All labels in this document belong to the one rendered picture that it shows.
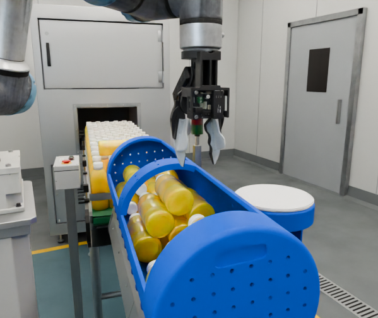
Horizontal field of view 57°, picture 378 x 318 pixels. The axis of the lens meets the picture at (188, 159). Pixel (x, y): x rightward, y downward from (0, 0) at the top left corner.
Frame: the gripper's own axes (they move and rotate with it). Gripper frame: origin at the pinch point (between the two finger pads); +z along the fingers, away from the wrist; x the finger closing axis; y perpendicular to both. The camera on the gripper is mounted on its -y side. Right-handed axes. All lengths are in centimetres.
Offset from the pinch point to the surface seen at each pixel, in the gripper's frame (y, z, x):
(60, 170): -82, 21, -31
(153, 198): -21.8, 15.2, -4.9
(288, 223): -27, 30, 40
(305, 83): -360, -7, 275
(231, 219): 18.2, 5.5, -0.5
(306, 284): 21.4, 16.8, 11.3
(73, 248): -90, 59, -29
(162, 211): -12.6, 15.3, -4.4
